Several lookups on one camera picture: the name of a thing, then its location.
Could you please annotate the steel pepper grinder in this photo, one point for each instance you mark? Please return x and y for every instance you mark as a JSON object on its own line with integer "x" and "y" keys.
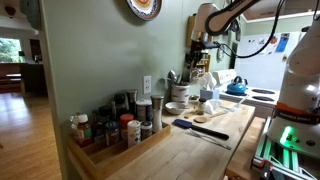
{"x": 157, "y": 104}

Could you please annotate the blue tissue box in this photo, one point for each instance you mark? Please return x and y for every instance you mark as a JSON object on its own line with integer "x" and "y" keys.
{"x": 209, "y": 94}

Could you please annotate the white wall outlet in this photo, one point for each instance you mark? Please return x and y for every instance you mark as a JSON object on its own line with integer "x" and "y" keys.
{"x": 146, "y": 84}

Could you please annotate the wooden spice rack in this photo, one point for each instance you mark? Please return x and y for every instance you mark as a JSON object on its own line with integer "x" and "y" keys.
{"x": 203, "y": 65}
{"x": 190, "y": 33}

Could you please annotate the blue tea kettle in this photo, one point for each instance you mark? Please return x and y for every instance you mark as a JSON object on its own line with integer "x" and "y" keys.
{"x": 237, "y": 86}

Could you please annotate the red lid spice jar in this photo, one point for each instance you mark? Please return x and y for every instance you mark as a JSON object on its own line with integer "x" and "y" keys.
{"x": 124, "y": 120}

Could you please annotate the silver ladle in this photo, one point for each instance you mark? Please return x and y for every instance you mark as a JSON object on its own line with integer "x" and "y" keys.
{"x": 172, "y": 76}

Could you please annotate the wooden condiment tray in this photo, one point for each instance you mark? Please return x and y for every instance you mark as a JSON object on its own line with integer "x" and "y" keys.
{"x": 97, "y": 161}

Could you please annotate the glass spice shaker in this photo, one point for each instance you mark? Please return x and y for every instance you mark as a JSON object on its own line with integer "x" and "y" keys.
{"x": 201, "y": 106}

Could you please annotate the wooden spoon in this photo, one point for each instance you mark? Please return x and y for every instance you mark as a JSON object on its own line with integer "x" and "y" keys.
{"x": 204, "y": 119}

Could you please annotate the decorative wall plate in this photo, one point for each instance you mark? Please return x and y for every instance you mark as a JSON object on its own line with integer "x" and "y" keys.
{"x": 146, "y": 10}

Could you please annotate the lower wooden spice rack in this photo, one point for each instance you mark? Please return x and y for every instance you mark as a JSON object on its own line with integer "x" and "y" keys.
{"x": 203, "y": 65}

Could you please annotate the small metal dish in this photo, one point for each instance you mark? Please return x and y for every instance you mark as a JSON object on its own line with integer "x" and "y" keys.
{"x": 193, "y": 97}

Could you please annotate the white utensil bucket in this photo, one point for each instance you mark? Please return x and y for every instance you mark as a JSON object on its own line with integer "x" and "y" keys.
{"x": 180, "y": 94}

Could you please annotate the small white bowl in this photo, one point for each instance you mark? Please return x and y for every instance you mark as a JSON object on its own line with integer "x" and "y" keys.
{"x": 174, "y": 108}

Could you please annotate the white stove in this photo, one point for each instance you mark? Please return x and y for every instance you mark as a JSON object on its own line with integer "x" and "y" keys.
{"x": 264, "y": 100}

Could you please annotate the white salt container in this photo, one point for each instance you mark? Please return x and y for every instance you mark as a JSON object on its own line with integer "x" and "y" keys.
{"x": 133, "y": 133}

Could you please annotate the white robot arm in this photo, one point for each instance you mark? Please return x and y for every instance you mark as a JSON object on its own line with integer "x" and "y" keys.
{"x": 295, "y": 123}

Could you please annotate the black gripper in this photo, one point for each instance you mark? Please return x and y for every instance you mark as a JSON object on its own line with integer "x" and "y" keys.
{"x": 199, "y": 46}

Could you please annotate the upper wooden spice rack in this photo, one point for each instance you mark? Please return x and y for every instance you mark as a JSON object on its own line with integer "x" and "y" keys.
{"x": 190, "y": 33}

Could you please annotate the silver spatula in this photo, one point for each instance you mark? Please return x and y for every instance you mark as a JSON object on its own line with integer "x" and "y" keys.
{"x": 185, "y": 79}

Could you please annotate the blue silicone spatula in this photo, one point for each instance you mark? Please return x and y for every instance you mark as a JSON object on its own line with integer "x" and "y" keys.
{"x": 188, "y": 125}

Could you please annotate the white refrigerator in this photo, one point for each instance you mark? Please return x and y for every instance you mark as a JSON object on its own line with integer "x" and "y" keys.
{"x": 266, "y": 69}

